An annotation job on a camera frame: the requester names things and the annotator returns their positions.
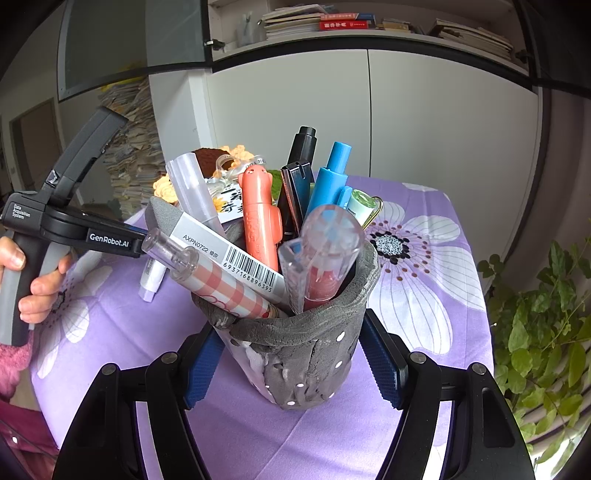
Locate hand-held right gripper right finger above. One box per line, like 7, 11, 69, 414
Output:
360, 308, 536, 480

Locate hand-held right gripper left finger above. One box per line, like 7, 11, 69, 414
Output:
52, 323, 223, 480

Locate small white eraser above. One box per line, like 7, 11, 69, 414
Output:
139, 256, 166, 304

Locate grey pen holder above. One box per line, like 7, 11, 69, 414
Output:
191, 240, 382, 409

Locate pink checked pen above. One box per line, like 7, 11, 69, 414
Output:
141, 229, 278, 319

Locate clear red pen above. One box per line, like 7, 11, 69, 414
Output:
277, 204, 365, 315

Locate large white eraser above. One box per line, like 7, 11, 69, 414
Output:
144, 196, 287, 306

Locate green pen with gold clip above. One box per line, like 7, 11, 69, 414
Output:
348, 189, 385, 229

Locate orange pen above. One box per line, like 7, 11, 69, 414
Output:
238, 165, 283, 273

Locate blue pen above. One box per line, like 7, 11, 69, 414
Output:
302, 142, 354, 232

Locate black marker pen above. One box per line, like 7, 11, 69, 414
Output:
277, 126, 318, 208

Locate person's left hand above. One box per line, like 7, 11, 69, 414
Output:
0, 235, 75, 325

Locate purple floral tablecloth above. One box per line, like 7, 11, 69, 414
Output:
28, 173, 497, 480

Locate pile of paper stacks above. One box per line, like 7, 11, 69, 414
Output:
99, 76, 164, 220

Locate wooden door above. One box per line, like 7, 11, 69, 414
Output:
9, 99, 63, 195

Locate crocheted sunflower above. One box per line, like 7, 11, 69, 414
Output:
152, 145, 287, 217

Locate white gift tag card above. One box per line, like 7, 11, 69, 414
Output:
215, 182, 245, 227

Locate green potted plant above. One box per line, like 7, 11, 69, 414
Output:
478, 240, 591, 462

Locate clear ribbon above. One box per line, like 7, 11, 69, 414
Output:
205, 154, 269, 195

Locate person's maroon clothing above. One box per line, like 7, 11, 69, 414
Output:
0, 397, 62, 467

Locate dark glass cabinet door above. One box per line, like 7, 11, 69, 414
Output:
512, 0, 591, 100
58, 0, 215, 102

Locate white bookshelf cabinet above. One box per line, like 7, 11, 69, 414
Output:
148, 0, 555, 232

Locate red books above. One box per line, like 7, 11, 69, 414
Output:
320, 13, 372, 32

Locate wide stack of booklets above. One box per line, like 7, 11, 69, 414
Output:
427, 18, 515, 63

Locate small stack of books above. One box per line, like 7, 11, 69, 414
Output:
376, 17, 426, 35

